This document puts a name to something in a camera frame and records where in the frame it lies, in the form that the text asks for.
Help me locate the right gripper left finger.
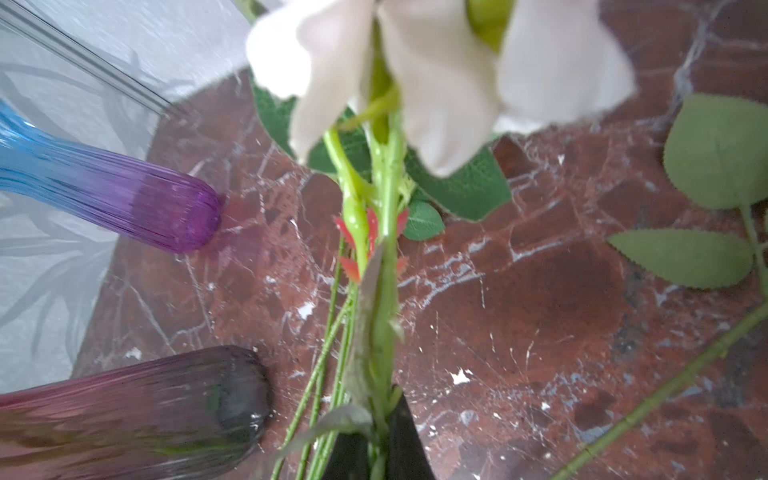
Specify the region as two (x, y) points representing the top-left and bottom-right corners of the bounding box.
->
(321, 433), (370, 480)

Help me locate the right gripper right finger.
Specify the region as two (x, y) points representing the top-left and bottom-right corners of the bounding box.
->
(386, 395), (436, 480)

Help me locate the red smoky glass vase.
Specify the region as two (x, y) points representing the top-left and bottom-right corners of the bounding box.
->
(1, 346), (271, 479)

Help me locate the blue purple glass vase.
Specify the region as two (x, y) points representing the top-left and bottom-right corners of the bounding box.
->
(1, 103), (223, 253)

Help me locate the flower bunch on table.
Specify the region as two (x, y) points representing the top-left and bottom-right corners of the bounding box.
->
(557, 94), (767, 479)

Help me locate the aluminium frame rail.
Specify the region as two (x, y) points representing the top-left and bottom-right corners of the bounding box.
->
(1, 1), (181, 116)

